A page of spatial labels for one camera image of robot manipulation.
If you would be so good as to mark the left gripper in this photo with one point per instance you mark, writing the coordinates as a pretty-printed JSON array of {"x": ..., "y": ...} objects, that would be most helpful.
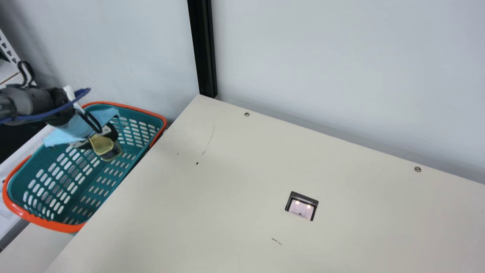
[{"x": 70, "y": 131}]

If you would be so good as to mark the gold rectangular tin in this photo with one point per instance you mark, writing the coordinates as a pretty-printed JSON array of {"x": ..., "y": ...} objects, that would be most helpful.
[{"x": 100, "y": 143}]

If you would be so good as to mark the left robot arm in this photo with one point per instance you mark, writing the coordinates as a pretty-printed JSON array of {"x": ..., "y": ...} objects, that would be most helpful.
[{"x": 26, "y": 100}]

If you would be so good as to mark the teal shopping basket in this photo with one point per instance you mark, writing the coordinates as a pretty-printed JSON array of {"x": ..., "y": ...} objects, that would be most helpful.
[{"x": 57, "y": 182}]

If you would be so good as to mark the small square scanner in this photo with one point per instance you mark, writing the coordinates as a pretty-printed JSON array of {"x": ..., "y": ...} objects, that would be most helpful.
[{"x": 301, "y": 207}]

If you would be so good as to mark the black post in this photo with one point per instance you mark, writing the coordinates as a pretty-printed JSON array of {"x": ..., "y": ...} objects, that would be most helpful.
[{"x": 202, "y": 45}]

